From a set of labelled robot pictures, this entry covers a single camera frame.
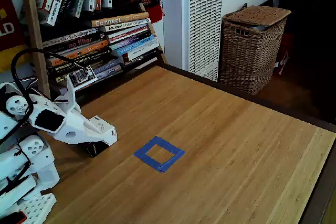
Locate black Rocket book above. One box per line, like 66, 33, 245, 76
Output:
47, 60, 90, 76

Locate black no filter book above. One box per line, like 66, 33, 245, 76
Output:
43, 32, 106, 54

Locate wooden ladder bookshelf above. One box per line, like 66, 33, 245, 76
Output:
19, 0, 169, 109

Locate white Modern Romance book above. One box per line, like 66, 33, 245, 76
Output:
101, 18, 152, 33

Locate red and yellow banner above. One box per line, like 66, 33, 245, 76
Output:
0, 0, 28, 74

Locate dark purple book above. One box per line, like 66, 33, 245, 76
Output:
109, 30, 152, 49

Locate white book red stripes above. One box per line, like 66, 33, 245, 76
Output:
106, 24, 149, 43

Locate red black table clamp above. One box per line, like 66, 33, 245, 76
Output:
0, 210, 28, 224

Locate black and white servo box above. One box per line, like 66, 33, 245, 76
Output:
83, 115, 118, 158

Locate light blue book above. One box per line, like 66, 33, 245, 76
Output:
114, 35, 156, 56

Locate black camera cable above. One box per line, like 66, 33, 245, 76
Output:
10, 48, 89, 130

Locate brown wicker laundry basket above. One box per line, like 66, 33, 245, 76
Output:
219, 5, 292, 95

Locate tan Connect book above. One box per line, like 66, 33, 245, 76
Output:
91, 12, 150, 28

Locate blue tape square target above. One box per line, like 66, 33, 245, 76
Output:
133, 136, 186, 173

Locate red bag white print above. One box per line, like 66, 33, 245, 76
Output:
274, 34, 293, 76

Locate white louvred heater panel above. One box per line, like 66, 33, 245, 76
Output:
181, 0, 225, 82

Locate white thin-lettered book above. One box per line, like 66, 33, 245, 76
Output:
41, 28, 98, 48

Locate wrist camera board white mount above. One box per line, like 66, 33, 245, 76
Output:
54, 65, 98, 114

